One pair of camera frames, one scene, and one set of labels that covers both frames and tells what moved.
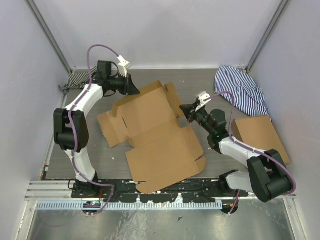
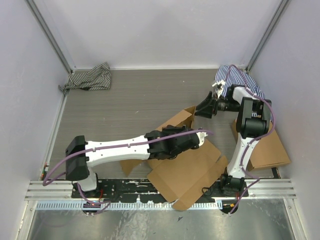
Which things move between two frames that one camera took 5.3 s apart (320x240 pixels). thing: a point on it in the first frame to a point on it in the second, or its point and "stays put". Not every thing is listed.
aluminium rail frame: x=61 y=191 stays put
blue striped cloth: x=249 y=99 stays put
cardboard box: x=147 y=121 to x=182 y=181
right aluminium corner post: x=266 y=35 stays put
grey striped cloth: x=78 y=80 stays put
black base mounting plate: x=124 y=191 stays put
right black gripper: x=188 y=109 to x=209 y=105
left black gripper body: x=118 y=84 to x=173 y=130
